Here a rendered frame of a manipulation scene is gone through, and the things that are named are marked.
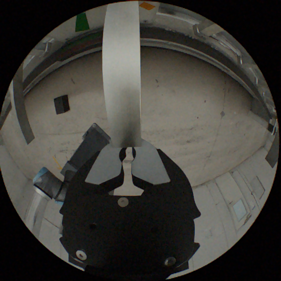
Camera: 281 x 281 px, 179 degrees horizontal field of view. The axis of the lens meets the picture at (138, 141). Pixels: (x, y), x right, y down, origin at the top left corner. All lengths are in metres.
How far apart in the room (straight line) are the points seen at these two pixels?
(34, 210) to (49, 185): 0.19
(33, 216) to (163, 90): 1.38
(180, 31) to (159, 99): 0.78
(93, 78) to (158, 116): 0.82
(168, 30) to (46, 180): 0.82
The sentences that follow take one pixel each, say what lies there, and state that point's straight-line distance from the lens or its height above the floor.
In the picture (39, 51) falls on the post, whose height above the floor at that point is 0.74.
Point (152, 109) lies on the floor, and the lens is 0.97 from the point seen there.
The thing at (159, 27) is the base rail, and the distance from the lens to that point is 0.32.
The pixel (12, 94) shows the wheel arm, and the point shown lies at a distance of 0.27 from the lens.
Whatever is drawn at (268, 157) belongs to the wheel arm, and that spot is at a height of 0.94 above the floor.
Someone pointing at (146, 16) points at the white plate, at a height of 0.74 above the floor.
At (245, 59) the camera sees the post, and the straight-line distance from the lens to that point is 0.53.
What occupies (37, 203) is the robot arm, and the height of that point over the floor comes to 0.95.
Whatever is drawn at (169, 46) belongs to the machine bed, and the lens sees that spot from 0.94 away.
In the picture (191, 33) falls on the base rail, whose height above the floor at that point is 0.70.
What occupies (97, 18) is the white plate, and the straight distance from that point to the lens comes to 0.29.
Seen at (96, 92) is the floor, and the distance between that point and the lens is 1.01.
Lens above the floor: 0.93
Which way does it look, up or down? 57 degrees down
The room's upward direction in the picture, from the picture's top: 175 degrees clockwise
